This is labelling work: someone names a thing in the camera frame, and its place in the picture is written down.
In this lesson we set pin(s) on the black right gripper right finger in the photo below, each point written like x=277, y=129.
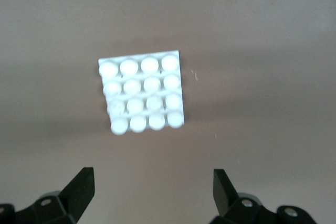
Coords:
x=236, y=213

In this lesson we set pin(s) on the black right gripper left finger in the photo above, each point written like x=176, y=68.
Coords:
x=65, y=208

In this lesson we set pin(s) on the white studded base plate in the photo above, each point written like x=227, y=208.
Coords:
x=141, y=93

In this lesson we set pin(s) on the brown table cover sheet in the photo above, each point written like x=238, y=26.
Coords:
x=236, y=51

